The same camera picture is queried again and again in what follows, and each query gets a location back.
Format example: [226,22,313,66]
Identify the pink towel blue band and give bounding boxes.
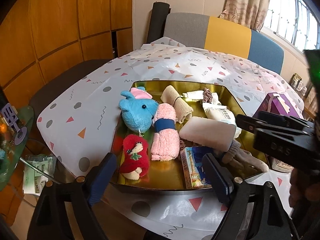
[151,103,180,161]

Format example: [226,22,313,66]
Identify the white sponge block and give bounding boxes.
[179,116,236,152]

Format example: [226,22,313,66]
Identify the patterned plastic tablecloth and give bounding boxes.
[37,37,304,239]

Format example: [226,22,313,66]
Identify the white knit glove blue band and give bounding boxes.
[213,140,269,173]

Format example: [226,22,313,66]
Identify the pink brown scrunchie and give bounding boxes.
[202,88,221,105]

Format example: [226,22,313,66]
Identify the white lace cloth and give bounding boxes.
[182,90,203,101]

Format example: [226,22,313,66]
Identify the glass side table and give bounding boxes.
[1,103,34,189]

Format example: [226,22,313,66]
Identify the left beige curtain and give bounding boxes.
[220,0,270,31]

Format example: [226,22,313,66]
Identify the black rolled mat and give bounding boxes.
[146,2,171,43]

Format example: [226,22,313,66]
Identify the beige cloth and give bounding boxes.
[161,85,193,124]

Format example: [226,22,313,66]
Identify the grey yellow blue sofa back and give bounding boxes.
[164,12,284,74]

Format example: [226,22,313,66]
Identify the blue white tissue packet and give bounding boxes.
[180,146,212,190]

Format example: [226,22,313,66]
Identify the person right hand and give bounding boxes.
[289,168,319,207]

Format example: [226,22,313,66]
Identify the purple cardboard box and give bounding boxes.
[253,93,303,119]

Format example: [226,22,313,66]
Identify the ornate golden tissue box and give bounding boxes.
[268,156,293,173]

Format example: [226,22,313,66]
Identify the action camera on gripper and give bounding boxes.
[304,49,320,93]

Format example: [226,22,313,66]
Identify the packets on side table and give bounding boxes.
[290,73,307,96]

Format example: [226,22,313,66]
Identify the wet wipes pack with mask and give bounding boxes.
[202,102,242,139]

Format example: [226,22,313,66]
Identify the blue plush elephant toy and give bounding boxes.
[119,87,159,134]

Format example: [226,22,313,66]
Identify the window with bars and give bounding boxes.
[263,0,319,51]

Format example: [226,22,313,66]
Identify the gold metal tray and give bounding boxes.
[112,80,269,192]

